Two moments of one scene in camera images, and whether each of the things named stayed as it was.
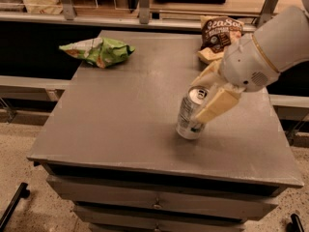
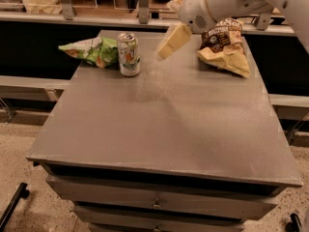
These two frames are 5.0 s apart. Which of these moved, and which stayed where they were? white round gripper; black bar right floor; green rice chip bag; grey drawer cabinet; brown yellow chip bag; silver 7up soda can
Moved: white round gripper; silver 7up soda can
Stayed: black bar right floor; green rice chip bag; grey drawer cabinet; brown yellow chip bag
